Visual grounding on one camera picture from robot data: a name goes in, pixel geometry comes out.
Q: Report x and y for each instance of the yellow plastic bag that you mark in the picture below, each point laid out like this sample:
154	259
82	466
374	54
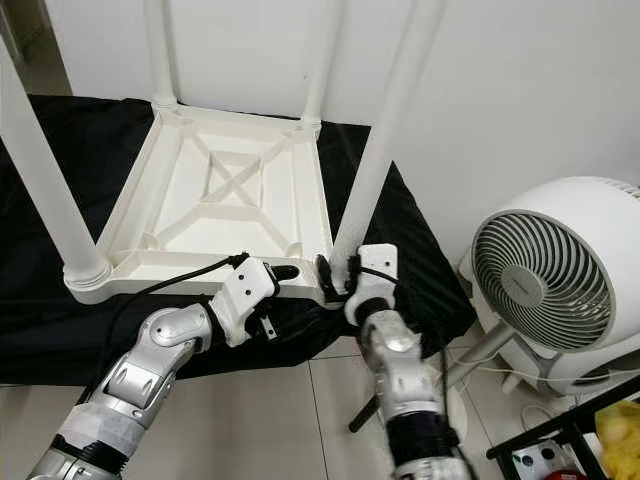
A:
620	440

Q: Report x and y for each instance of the white plastic device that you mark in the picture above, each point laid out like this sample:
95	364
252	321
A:
532	460

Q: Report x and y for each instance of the red round device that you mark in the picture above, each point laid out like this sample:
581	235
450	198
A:
565	471

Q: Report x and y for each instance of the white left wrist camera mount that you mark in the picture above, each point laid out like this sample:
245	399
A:
245	290

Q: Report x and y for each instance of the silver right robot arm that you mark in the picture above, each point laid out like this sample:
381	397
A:
400	360

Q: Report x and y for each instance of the black metal table leg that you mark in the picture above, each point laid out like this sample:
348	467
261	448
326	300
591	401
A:
364	415

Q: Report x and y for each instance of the black cloth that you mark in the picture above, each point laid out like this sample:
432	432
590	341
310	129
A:
30	330

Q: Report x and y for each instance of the black metal rack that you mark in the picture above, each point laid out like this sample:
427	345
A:
560	430

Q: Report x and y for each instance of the white plastic table leg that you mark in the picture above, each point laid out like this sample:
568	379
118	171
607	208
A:
322	60
55	190
390	120
160	50

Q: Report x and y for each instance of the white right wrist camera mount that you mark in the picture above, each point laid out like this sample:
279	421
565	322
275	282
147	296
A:
378	263

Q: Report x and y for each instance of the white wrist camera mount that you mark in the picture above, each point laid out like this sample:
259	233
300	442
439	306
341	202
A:
245	290
378	263

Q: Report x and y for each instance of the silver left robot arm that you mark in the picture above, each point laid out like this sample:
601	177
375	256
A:
150	365

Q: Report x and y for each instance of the white pedestal fan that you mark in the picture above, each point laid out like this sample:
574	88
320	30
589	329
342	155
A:
540	275

